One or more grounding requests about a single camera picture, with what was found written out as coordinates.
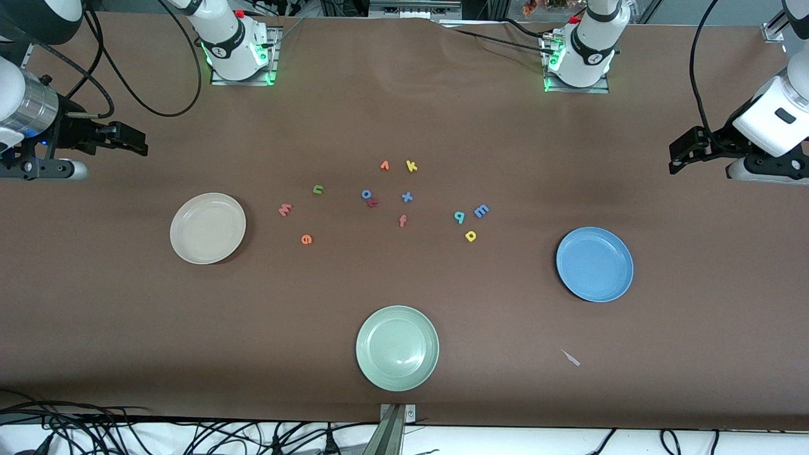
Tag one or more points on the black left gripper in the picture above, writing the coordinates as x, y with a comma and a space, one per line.
718, 143

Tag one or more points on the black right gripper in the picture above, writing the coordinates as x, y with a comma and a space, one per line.
71, 133

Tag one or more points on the pink foam letter w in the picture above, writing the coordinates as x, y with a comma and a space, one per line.
285, 210

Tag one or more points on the blue foam letter E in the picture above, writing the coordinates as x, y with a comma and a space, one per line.
481, 210

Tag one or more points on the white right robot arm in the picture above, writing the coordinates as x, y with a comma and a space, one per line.
234, 50

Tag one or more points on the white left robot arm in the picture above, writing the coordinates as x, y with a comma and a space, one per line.
588, 57

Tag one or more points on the beige round plate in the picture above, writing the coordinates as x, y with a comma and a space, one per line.
208, 228

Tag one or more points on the blue round plate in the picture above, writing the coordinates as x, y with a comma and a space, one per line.
595, 264

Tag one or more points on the white paper scrap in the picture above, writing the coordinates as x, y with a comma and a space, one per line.
571, 357

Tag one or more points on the brown table cover sheet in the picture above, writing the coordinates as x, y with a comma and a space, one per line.
404, 95

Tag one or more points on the green round plate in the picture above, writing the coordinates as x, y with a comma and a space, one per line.
397, 348

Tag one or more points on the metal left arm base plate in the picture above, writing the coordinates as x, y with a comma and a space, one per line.
603, 87

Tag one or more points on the aluminium table edge rail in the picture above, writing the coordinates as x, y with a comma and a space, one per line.
774, 30
26, 57

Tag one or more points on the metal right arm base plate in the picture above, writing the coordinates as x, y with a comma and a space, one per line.
275, 57

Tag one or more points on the grey metal frame bar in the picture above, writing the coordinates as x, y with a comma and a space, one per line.
411, 7

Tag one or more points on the metal table edge bracket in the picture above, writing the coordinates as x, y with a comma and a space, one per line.
395, 433

